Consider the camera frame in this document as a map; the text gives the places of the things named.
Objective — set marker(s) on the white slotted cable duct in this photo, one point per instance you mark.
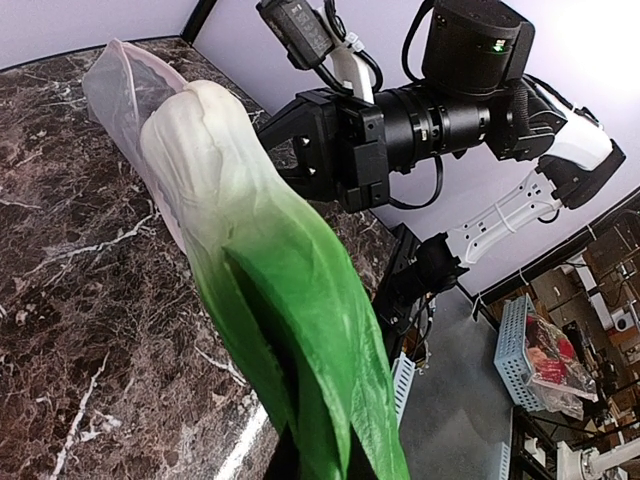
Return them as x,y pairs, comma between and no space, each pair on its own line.
403,371

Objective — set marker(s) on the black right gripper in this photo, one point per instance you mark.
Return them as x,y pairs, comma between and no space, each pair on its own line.
340,149

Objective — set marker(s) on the blue perforated background basket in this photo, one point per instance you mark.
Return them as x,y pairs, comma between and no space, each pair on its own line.
510,359

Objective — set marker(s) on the bag of red items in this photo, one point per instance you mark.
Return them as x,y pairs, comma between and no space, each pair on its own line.
558,379

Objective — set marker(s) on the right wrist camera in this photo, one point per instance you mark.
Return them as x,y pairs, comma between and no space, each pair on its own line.
316,40

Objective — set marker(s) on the black right corner post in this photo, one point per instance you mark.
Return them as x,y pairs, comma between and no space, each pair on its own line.
234,38

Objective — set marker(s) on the green bok choy toy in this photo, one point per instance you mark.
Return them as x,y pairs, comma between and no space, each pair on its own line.
278,283

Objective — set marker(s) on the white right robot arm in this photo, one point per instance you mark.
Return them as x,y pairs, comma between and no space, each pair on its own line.
474,90

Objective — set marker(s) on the clear zip top bag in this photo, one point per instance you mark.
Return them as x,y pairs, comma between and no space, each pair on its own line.
123,88

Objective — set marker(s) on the black front table rail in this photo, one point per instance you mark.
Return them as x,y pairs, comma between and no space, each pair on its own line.
398,291

